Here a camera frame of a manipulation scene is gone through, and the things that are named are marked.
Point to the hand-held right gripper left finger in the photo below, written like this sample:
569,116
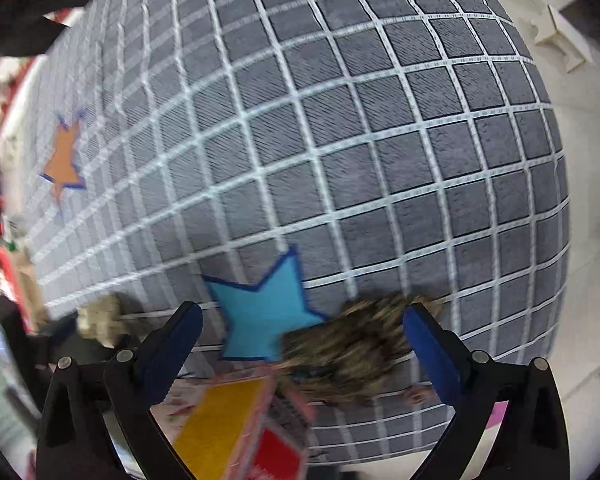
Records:
180,345

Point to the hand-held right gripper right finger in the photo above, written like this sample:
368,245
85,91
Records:
430,355

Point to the brown fuzzy plush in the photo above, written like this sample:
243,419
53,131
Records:
350,350

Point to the yellow and pink box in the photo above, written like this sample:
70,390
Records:
220,425

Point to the small tan round object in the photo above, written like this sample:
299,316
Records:
417,395

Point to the beige knit item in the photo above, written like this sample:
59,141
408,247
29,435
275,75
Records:
100,320

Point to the blue star patch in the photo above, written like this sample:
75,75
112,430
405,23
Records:
260,310

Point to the pink star patch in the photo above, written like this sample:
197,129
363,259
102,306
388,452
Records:
497,415

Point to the red box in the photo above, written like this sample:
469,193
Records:
275,455

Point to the cardboard box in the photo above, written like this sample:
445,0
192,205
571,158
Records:
30,285

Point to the orange star patch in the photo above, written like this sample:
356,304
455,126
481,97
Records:
62,160

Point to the grey checked mat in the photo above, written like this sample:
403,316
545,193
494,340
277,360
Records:
355,135

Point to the white furniture piece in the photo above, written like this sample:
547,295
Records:
562,35

